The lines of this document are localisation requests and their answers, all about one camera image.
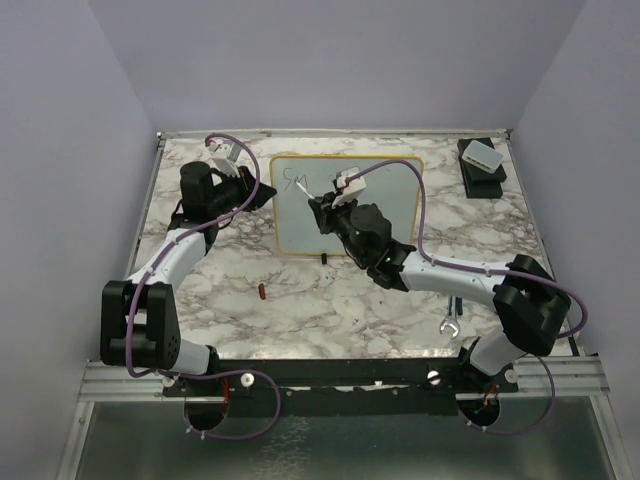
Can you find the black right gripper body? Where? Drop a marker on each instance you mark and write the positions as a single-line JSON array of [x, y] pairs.
[[337, 218]]

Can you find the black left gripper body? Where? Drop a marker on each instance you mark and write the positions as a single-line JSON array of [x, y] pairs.
[[232, 192]]

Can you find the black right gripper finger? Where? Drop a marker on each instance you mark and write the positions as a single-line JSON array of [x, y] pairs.
[[321, 217], [324, 200]]

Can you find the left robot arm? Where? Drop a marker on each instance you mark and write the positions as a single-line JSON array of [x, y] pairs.
[[139, 319]]

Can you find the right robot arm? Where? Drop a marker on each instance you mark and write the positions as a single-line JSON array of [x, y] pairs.
[[531, 310]]

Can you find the lower black box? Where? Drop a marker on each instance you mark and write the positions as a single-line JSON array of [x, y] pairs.
[[484, 186]]

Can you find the black box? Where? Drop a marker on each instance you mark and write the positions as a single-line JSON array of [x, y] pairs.
[[484, 186], [477, 174]]

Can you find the upper black box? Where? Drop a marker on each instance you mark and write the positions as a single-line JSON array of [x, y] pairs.
[[477, 174]]

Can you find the silver open-end wrench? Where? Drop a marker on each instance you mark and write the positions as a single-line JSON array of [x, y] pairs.
[[450, 323]]

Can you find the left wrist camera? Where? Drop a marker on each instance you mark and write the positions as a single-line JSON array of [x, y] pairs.
[[224, 155]]

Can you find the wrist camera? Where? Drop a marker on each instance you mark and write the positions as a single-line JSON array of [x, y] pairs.
[[348, 186], [224, 155]]

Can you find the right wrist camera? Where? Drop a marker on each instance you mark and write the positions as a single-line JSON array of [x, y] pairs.
[[348, 186]]

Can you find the white network switch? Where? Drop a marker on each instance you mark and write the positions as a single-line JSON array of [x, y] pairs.
[[484, 156]]

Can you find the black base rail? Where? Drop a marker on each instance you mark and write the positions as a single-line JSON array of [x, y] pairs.
[[354, 387]]

